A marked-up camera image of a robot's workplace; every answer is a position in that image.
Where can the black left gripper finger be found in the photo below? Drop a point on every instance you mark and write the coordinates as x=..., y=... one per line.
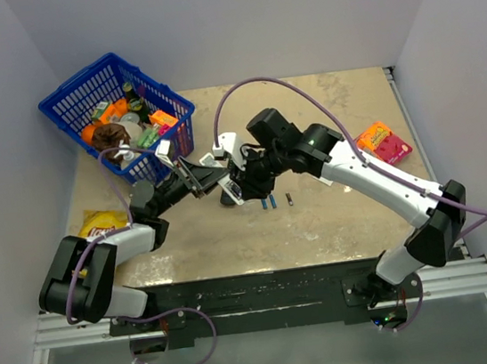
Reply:
x=199, y=176
x=208, y=185

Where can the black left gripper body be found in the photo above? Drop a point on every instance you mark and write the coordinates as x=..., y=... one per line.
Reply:
x=176, y=189

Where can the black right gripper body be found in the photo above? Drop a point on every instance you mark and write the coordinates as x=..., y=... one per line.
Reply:
x=258, y=173

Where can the white air conditioner remote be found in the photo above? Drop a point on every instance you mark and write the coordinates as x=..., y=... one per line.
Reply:
x=227, y=185

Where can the white battery cover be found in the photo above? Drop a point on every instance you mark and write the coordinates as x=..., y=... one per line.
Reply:
x=325, y=181

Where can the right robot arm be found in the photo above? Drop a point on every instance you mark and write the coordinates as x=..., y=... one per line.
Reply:
x=432, y=209

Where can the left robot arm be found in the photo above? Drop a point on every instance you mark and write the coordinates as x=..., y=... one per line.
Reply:
x=80, y=282

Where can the black TV remote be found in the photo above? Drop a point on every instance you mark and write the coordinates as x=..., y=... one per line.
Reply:
x=226, y=200

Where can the black battery lower right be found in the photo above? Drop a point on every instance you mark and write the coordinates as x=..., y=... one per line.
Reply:
x=289, y=198

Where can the white pump bottle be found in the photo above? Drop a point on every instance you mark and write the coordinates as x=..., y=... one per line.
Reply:
x=126, y=156

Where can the green sponge pack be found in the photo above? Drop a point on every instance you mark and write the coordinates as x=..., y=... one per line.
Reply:
x=148, y=138

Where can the orange pink box in basket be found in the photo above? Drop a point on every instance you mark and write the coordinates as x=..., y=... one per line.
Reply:
x=162, y=121

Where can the tin can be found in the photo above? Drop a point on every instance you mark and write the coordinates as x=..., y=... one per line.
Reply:
x=131, y=117

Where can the yellow Lays chips bag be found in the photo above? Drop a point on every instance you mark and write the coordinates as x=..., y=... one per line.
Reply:
x=96, y=223

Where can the brown crumpled bag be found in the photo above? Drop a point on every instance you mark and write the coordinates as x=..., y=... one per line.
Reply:
x=109, y=136

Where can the green glass bottle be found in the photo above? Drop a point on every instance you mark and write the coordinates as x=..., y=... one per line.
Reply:
x=136, y=103

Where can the orange juice carton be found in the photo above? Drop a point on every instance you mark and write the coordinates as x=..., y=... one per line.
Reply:
x=106, y=112

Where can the orange fruit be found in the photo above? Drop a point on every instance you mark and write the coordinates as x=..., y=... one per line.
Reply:
x=87, y=133

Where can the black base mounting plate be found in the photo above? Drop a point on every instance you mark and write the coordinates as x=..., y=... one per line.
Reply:
x=254, y=302

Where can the pink orange snack box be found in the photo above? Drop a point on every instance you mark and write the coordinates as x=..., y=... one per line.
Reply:
x=381, y=142

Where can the blue plastic basket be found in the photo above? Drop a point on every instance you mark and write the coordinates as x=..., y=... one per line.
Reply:
x=112, y=90

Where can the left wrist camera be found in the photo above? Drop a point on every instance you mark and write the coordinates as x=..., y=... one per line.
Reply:
x=165, y=152

